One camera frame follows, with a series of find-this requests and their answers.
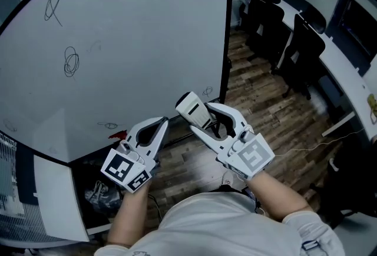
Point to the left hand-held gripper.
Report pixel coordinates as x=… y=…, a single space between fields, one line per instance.
x=117 y=168

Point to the black device with screen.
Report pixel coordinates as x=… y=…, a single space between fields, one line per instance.
x=250 y=194

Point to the grey crumpled bag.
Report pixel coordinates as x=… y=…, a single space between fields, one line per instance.
x=103 y=196

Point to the black-framed whiteboard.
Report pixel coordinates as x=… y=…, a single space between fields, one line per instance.
x=141 y=43

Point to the yellow-green item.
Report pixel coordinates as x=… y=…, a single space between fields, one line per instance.
x=372 y=107

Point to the white partition panel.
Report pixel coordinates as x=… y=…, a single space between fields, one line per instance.
x=59 y=199

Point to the person's white shirt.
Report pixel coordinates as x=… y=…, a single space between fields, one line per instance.
x=224 y=228

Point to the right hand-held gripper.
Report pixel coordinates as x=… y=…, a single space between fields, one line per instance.
x=253 y=156

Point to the white whiteboard eraser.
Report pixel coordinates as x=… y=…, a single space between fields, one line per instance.
x=191 y=107

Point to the long white desk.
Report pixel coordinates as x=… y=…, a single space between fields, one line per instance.
x=344 y=66

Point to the person's right forearm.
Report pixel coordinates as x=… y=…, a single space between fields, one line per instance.
x=279 y=196

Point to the person's white shoe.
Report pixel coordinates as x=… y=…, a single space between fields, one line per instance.
x=228 y=177

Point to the small red sticker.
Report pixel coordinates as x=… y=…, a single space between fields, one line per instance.
x=117 y=134

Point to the person's left forearm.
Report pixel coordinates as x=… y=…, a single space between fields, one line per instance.
x=129 y=213

